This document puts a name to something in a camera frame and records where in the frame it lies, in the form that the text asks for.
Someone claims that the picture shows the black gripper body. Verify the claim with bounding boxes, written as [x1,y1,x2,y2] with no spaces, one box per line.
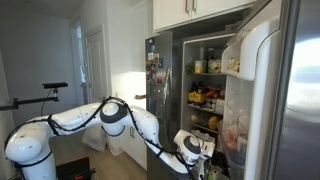
[195,155,211,174]

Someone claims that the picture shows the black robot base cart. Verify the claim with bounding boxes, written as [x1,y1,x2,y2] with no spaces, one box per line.
[55,157,97,180]

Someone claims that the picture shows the fridge cabinet white interior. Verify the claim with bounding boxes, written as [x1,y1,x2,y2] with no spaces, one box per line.
[172,29,239,180]

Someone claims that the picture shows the open fridge door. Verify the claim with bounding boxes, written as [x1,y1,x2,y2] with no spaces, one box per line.
[220,0,320,180]

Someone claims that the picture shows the green bottle white cap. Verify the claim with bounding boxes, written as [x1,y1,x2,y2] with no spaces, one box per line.
[209,169,220,180]

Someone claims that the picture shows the white cardboard box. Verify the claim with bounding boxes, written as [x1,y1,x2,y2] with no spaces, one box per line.
[190,128,217,144]

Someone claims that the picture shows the orange white plastic tub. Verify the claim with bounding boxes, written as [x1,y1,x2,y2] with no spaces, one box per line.
[223,128,238,148]

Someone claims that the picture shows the yellow fruit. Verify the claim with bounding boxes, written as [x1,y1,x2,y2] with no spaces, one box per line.
[208,115,219,131]

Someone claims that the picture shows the white cartons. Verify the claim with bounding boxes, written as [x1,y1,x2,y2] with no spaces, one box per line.
[214,98,226,115]

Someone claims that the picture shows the yellow beer bottle pack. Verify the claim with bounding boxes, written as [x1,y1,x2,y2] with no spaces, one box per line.
[187,80,206,106]

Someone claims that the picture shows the white lower counter cabinet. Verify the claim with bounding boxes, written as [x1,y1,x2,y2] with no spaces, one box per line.
[106,99,148,171]

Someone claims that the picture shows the red food packages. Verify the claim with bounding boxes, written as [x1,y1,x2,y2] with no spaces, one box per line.
[205,87,226,101]

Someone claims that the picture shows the water ice dispenser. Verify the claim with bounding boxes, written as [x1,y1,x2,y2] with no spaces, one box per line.
[148,84,166,121]

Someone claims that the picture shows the yellow jar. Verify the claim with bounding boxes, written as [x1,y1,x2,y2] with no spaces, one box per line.
[194,60,204,75]

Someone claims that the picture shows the pale green cabbage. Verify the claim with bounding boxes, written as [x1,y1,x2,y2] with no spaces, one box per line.
[209,59,223,75]

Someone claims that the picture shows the butter packs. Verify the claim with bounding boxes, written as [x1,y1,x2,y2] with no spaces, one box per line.
[227,57,241,74]

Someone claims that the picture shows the dark tall bottle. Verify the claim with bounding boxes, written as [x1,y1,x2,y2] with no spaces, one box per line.
[206,47,216,74]

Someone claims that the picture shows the white plastic bag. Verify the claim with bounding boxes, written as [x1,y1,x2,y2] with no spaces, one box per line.
[81,124,109,154]

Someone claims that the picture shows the orange black clamp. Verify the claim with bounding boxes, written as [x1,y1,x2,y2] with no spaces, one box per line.
[73,169,97,180]

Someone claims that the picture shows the stainless steel freezer door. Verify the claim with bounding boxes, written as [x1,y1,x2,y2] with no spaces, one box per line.
[144,30,183,180]

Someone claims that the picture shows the white interior door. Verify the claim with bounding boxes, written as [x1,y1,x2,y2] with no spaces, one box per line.
[84,24,113,104]

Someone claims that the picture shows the white upper cabinets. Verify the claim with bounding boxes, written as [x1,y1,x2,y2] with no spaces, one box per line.
[152,0,259,33]

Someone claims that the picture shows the steel freezer door handle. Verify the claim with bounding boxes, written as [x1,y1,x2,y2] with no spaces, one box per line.
[163,66,173,144]

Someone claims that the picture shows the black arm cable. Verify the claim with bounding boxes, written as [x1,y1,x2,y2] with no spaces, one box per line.
[3,96,198,180]

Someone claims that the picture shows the white doorway frame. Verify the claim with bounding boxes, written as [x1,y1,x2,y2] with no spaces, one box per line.
[70,19,88,106]

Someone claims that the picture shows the black stereo camera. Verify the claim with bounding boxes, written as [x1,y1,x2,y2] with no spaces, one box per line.
[41,81,69,90]

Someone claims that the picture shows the camera boom stand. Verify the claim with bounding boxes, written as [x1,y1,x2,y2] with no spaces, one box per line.
[0,88,61,112]

